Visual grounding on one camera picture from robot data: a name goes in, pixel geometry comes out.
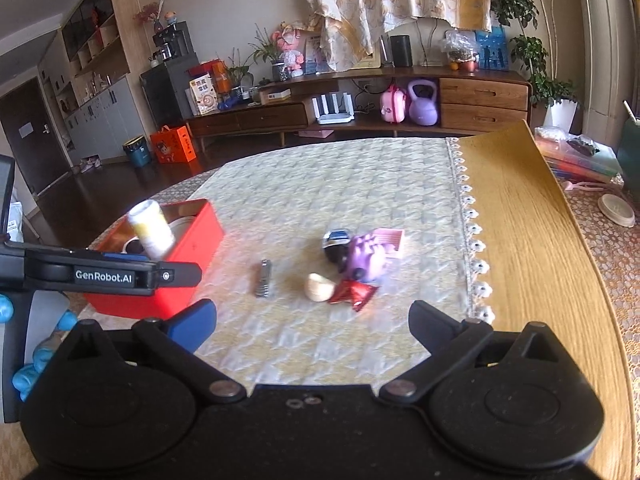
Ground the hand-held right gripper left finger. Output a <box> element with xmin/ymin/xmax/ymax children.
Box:
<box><xmin>50</xmin><ymin>299</ymin><xmax>248</xmax><ymax>405</ymax></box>

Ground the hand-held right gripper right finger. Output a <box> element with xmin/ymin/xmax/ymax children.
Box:
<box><xmin>377</xmin><ymin>301</ymin><xmax>576</xmax><ymax>406</ymax></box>

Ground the red tin box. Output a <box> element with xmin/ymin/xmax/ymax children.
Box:
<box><xmin>82</xmin><ymin>198</ymin><xmax>226</xmax><ymax>320</ymax></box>

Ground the white bottle with yellow label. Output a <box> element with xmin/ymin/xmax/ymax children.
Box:
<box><xmin>126</xmin><ymin>200</ymin><xmax>176</xmax><ymax>261</ymax></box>

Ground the round gold tin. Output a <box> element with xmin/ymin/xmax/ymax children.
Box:
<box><xmin>165</xmin><ymin>214</ymin><xmax>197</xmax><ymax>241</ymax></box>

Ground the red foil wrapper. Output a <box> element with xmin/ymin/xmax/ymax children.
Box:
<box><xmin>328</xmin><ymin>280</ymin><xmax>378</xmax><ymax>313</ymax></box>

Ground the purple plastic toy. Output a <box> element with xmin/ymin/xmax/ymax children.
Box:
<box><xmin>342</xmin><ymin>232</ymin><xmax>388</xmax><ymax>283</ymax></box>

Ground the metal nail clipper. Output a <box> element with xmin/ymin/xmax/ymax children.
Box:
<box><xmin>255</xmin><ymin>259</ymin><xmax>274</xmax><ymax>298</ymax></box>

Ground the pink ribbed box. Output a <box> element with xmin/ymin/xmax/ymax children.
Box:
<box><xmin>370</xmin><ymin>228</ymin><xmax>406</xmax><ymax>260</ymax></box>

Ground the beige garlic-shaped toy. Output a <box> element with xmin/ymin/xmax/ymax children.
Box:
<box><xmin>305</xmin><ymin>272</ymin><xmax>336</xmax><ymax>303</ymax></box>

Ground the black and blue toy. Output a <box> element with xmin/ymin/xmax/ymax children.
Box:
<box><xmin>322</xmin><ymin>229</ymin><xmax>353</xmax><ymax>266</ymax></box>

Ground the person's left hand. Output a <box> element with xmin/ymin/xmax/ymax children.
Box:
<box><xmin>0</xmin><ymin>294</ymin><xmax>79</xmax><ymax>403</ymax></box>

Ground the teal bin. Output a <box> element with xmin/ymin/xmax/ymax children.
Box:
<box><xmin>122</xmin><ymin>135</ymin><xmax>152</xmax><ymax>168</ymax></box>

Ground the dark wooden door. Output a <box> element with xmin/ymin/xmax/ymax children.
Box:
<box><xmin>0</xmin><ymin>76</ymin><xmax>73</xmax><ymax>201</ymax></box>

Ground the orange gift bag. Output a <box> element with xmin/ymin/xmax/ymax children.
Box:
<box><xmin>150</xmin><ymin>125</ymin><xmax>197</xmax><ymax>164</ymax></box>

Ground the wooden board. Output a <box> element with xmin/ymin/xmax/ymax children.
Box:
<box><xmin>457</xmin><ymin>120</ymin><xmax>636</xmax><ymax>466</ymax></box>

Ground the black cabinet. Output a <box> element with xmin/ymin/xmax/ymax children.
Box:
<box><xmin>140</xmin><ymin>52</ymin><xmax>201</xmax><ymax>131</ymax></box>

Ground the white and orange snack bag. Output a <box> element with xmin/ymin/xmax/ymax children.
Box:
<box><xmin>189</xmin><ymin>74</ymin><xmax>219</xmax><ymax>116</ymax></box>

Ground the orange box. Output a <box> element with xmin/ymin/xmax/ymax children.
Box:
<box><xmin>212</xmin><ymin>59</ymin><xmax>232</xmax><ymax>95</ymax></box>

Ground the purple kettlebell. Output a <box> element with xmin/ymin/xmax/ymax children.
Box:
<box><xmin>407</xmin><ymin>79</ymin><xmax>440</xmax><ymax>127</ymax></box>

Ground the small potted plant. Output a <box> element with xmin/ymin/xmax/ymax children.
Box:
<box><xmin>222</xmin><ymin>47</ymin><xmax>253</xmax><ymax>96</ymax></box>
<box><xmin>247</xmin><ymin>25</ymin><xmax>291</xmax><ymax>83</ymax></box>

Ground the pink toy suitcase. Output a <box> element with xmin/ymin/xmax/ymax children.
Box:
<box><xmin>379</xmin><ymin>85</ymin><xmax>407</xmax><ymax>124</ymax></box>

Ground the stack of plastic folders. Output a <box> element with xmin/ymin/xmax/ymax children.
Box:
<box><xmin>534</xmin><ymin>127</ymin><xmax>623</xmax><ymax>183</ymax></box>

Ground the white router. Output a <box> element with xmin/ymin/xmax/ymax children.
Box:
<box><xmin>311</xmin><ymin>91</ymin><xmax>356</xmax><ymax>126</ymax></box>

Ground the white round lid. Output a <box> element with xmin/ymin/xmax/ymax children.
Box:
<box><xmin>598</xmin><ymin>193</ymin><xmax>636</xmax><ymax>227</ymax></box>

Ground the black coffee machine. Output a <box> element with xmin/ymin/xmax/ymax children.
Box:
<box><xmin>151</xmin><ymin>21</ymin><xmax>195</xmax><ymax>63</ymax></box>

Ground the wooden tv cabinet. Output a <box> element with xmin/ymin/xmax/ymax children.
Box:
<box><xmin>186</xmin><ymin>66</ymin><xmax>532</xmax><ymax>153</ymax></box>

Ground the vase with dried flowers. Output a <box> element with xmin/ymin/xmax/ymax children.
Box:
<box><xmin>134</xmin><ymin>0</ymin><xmax>168</xmax><ymax>33</ymax></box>

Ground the pink doll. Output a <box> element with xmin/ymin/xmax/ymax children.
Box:
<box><xmin>272</xmin><ymin>22</ymin><xmax>306</xmax><ymax>78</ymax></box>

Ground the pastel picture card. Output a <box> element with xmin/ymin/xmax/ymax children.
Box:
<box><xmin>305</xmin><ymin>35</ymin><xmax>326</xmax><ymax>73</ymax></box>

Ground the black speaker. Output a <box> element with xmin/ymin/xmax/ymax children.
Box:
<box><xmin>389</xmin><ymin>35</ymin><xmax>414</xmax><ymax>68</ymax></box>

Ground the plastic-wrapped fruit pot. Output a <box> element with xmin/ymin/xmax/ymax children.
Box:
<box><xmin>442</xmin><ymin>30</ymin><xmax>481</xmax><ymax>72</ymax></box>

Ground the blue picture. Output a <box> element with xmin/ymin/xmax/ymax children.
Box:
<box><xmin>472</xmin><ymin>30</ymin><xmax>510</xmax><ymax>72</ymax></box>

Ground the white standing air conditioner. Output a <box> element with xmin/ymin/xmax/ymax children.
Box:
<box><xmin>575</xmin><ymin>0</ymin><xmax>631</xmax><ymax>131</ymax></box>

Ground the floral cloth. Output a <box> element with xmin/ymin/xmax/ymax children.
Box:
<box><xmin>306</xmin><ymin>0</ymin><xmax>503</xmax><ymax>73</ymax></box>

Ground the wall cabinet with shelves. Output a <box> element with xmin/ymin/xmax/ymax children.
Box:
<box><xmin>37</xmin><ymin>0</ymin><xmax>156</xmax><ymax>161</ymax></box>

